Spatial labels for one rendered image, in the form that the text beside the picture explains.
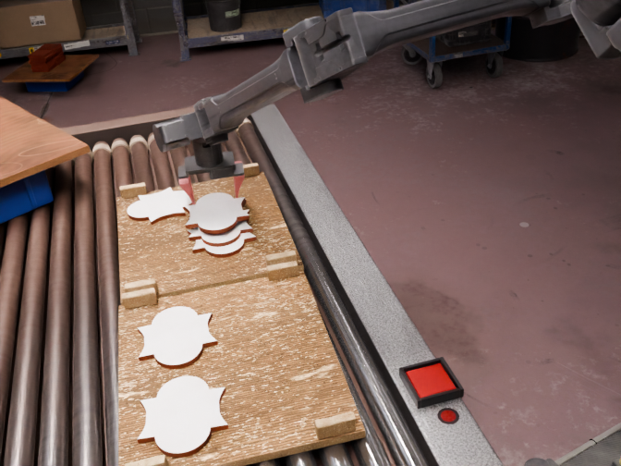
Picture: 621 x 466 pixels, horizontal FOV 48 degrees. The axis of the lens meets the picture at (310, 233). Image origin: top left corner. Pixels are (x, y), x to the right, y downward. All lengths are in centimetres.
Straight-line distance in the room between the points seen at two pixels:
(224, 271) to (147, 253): 18
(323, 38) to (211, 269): 57
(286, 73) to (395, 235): 210
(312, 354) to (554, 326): 165
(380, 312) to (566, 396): 128
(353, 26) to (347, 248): 58
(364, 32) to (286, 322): 52
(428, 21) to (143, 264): 74
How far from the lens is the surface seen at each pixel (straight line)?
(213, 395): 111
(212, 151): 144
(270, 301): 127
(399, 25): 100
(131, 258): 146
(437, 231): 315
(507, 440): 230
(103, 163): 191
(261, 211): 154
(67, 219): 170
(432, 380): 113
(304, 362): 115
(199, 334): 122
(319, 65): 101
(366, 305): 128
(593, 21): 68
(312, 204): 158
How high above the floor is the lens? 173
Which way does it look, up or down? 33 degrees down
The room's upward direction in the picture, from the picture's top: 5 degrees counter-clockwise
